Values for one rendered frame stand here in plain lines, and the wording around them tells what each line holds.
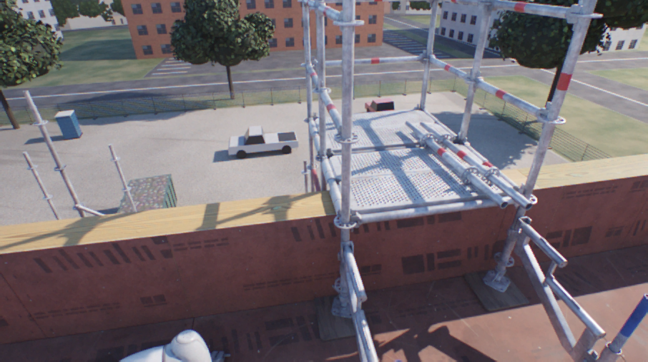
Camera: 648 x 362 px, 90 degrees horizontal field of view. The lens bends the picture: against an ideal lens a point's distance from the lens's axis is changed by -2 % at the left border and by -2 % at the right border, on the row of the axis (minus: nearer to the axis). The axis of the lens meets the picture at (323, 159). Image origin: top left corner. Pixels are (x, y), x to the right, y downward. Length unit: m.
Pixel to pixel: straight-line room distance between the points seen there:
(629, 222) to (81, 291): 3.70
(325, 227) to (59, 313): 1.65
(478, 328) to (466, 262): 0.43
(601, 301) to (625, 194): 0.75
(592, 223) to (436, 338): 1.45
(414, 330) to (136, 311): 1.71
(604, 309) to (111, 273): 3.03
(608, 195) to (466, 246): 1.04
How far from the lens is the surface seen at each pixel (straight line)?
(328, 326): 2.26
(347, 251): 1.86
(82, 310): 2.56
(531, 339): 2.52
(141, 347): 2.48
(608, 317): 2.89
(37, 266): 2.37
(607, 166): 3.04
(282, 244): 2.00
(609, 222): 3.17
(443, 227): 2.26
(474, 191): 2.15
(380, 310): 2.36
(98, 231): 2.21
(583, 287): 3.00
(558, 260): 2.17
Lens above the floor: 1.89
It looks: 29 degrees down
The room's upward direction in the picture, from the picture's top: 1 degrees counter-clockwise
